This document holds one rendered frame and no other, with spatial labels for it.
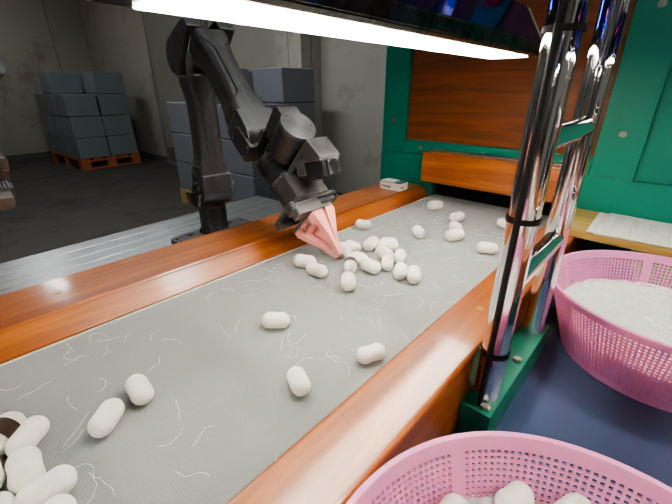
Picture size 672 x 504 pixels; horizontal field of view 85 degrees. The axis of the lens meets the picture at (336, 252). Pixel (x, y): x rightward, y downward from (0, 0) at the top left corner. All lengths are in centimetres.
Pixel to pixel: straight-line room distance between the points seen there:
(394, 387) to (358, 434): 6
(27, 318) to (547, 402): 58
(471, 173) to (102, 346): 74
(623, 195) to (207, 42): 80
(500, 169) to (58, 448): 80
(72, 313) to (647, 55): 93
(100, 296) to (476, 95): 81
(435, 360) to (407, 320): 10
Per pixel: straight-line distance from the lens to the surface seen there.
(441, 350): 38
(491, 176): 86
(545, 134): 31
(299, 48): 349
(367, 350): 38
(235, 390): 38
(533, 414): 48
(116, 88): 616
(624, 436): 51
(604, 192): 88
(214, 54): 75
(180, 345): 45
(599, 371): 55
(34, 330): 52
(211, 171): 86
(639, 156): 87
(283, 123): 57
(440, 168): 91
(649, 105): 86
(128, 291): 54
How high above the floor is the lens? 99
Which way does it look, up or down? 24 degrees down
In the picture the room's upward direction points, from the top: straight up
